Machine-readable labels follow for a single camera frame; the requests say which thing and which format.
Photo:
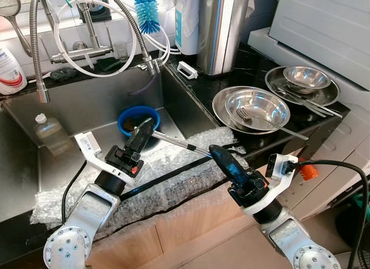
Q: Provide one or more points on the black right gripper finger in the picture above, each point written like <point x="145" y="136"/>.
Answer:
<point x="226" y="172"/>
<point x="234" y="162"/>

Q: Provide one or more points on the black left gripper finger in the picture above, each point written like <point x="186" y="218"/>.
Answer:
<point x="139" y="135"/>
<point x="148" y="139"/>

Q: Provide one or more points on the steel spoon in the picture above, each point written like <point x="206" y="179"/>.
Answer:
<point x="324" y="107"/>
<point x="173" y="140"/>
<point x="306" y="104"/>

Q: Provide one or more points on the large deep steel bowl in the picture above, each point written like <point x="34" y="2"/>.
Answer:
<point x="263" y="101"/>

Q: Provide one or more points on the brown food scraps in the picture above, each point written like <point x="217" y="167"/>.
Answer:
<point x="130" y="123"/>

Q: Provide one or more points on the blue bowl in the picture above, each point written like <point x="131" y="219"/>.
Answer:
<point x="124" y="115"/>

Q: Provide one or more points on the steel fork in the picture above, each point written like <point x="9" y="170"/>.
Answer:
<point x="272" y="127"/>

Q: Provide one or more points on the bubble wrap sheet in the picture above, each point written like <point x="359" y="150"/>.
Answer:
<point x="173" y="188"/>

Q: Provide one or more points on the steel sink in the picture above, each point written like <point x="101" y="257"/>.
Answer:
<point x="87" y="107"/>

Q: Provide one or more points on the orange plastic knob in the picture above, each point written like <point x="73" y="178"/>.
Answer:
<point x="309" y="172"/>

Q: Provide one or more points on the wooden cabinet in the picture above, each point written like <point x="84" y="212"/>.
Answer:
<point x="191" y="228"/>

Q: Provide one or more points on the clear plastic bottle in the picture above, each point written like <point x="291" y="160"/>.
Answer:
<point x="51" y="136"/>

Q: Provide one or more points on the dark green sponge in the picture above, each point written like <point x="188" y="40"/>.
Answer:
<point x="108" y="65"/>

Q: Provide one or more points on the small white clip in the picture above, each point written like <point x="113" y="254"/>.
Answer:
<point x="187" y="70"/>

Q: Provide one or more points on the small glass cup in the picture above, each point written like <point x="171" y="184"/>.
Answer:
<point x="120" y="50"/>

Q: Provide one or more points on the steel faucet mixer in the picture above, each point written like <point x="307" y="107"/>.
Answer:
<point x="89" y="52"/>

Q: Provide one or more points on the black scrubber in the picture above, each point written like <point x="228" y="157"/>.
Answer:
<point x="62" y="75"/>

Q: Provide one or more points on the small steel bowl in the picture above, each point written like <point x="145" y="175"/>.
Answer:
<point x="307" y="77"/>

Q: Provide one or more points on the blue bottle brush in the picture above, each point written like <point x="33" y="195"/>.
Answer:
<point x="147" y="17"/>

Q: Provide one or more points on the white appliance with teal label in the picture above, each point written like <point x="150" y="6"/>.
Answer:
<point x="188" y="23"/>

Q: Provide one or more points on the tall steel canister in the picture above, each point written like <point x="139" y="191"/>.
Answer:
<point x="222" y="34"/>

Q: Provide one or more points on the white dish soap bottle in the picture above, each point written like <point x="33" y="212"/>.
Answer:
<point x="10" y="72"/>

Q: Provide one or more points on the white washing machine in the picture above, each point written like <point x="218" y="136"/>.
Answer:
<point x="324" y="26"/>

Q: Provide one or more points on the steel mesh strainer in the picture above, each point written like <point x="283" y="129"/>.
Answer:
<point x="8" y="6"/>

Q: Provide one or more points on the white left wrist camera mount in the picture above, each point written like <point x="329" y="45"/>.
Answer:
<point x="92" y="156"/>

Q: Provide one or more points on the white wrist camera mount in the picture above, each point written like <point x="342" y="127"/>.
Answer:
<point x="283" y="176"/>
<point x="92" y="156"/>

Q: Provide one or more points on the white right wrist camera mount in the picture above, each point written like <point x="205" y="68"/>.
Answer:
<point x="283" y="176"/>

